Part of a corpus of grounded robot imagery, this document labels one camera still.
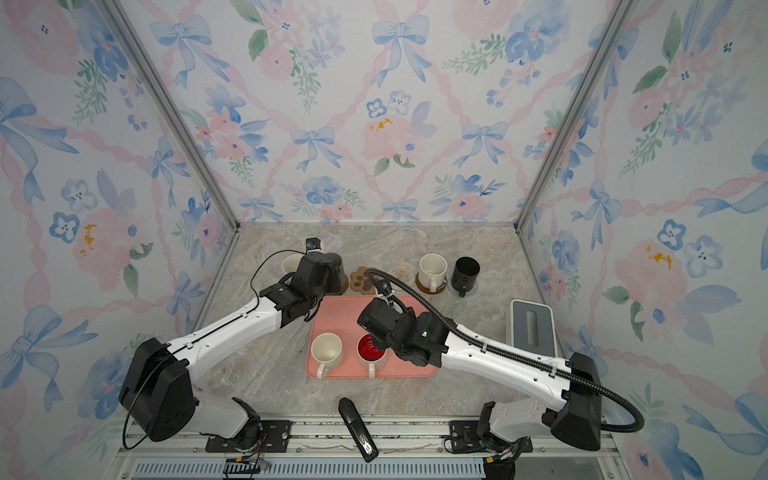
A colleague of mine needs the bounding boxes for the cork paw print coaster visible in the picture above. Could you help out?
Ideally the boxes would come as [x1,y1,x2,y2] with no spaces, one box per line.
[349,266,376,295]

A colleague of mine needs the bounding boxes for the red interior mug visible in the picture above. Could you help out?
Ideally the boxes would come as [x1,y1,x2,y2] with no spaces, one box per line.
[357,334,388,379]

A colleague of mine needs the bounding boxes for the multicolour embroidered round coaster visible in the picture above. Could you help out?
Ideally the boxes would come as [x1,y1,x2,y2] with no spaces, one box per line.
[388,265,416,287]

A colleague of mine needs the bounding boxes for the grey woven round coaster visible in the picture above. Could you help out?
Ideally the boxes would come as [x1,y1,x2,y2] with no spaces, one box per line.
[448,283,479,298]

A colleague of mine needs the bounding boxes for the cream mug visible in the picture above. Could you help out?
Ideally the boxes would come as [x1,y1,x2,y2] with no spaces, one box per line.
[416,253,448,295]
[310,332,343,380]

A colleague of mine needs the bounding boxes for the black mug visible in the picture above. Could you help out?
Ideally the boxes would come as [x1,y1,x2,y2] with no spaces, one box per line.
[449,256,481,289]

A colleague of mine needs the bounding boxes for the light blue mug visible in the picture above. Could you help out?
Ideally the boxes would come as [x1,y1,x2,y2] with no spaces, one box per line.
[281,253,304,274]

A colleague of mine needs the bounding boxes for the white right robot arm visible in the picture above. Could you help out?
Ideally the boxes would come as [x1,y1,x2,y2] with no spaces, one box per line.
[357,298,601,452]

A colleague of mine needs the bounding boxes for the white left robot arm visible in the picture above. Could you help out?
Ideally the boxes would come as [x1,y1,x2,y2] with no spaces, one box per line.
[119,249,345,451]

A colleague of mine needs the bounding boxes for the clear plastic cup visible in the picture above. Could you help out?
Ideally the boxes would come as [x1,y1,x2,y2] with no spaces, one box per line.
[204,366,239,397]

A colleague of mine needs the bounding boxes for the pink plastic tray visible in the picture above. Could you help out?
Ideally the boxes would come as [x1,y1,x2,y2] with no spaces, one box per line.
[305,296,437,379]

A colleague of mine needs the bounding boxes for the black handheld device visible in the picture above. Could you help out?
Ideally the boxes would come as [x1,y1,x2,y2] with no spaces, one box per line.
[338,397,379,463]

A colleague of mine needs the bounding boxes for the white grey tissue box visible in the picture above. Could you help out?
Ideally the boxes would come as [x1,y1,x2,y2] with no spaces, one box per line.
[506,299,560,357]

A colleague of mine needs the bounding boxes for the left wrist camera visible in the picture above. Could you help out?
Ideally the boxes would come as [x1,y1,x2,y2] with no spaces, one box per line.
[305,237,322,252]

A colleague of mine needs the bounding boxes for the aluminium rail base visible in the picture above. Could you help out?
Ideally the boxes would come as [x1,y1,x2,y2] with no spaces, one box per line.
[106,415,629,479]

